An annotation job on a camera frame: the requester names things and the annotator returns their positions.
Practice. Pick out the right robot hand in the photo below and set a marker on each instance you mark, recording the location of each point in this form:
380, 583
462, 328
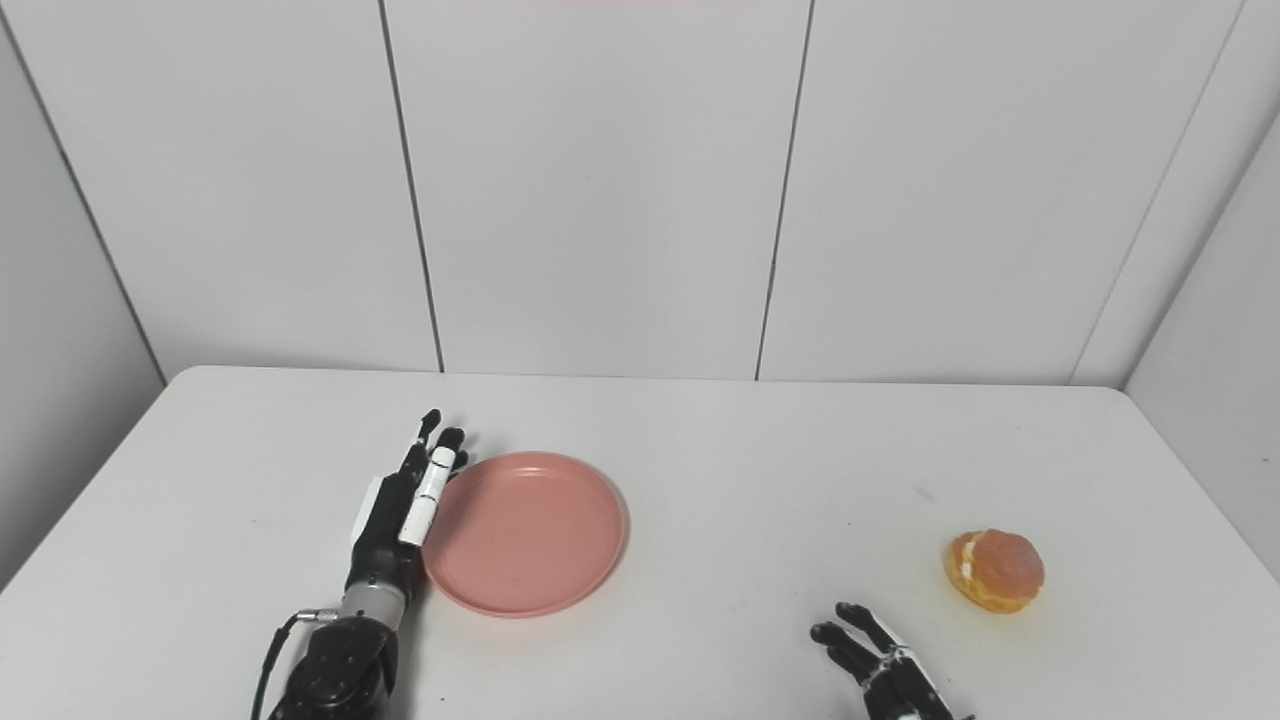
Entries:
885, 665

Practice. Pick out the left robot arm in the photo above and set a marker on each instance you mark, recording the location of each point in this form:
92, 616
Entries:
345, 660

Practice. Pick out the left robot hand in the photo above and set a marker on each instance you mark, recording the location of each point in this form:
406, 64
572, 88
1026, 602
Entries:
400, 510

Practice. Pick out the cream puff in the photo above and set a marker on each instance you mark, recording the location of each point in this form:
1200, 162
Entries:
995, 570

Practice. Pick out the pink plate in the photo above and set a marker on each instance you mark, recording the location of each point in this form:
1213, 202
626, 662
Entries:
530, 535

